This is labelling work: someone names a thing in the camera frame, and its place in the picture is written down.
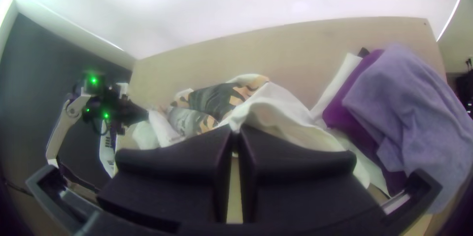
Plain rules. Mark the pile of folded clothes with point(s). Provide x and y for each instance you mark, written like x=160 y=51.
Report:
x=406 y=110

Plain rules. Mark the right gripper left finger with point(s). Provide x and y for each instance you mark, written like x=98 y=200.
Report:
x=170 y=177

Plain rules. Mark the white printed t-shirt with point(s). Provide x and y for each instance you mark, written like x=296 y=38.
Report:
x=273 y=110

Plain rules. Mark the white laundry basket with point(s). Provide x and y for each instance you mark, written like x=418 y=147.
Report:
x=108 y=154

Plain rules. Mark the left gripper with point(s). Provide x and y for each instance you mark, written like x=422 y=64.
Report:
x=133 y=114

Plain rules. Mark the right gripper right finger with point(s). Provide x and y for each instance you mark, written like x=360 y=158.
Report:
x=303 y=184

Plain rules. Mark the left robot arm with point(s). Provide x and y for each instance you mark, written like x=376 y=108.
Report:
x=68 y=116

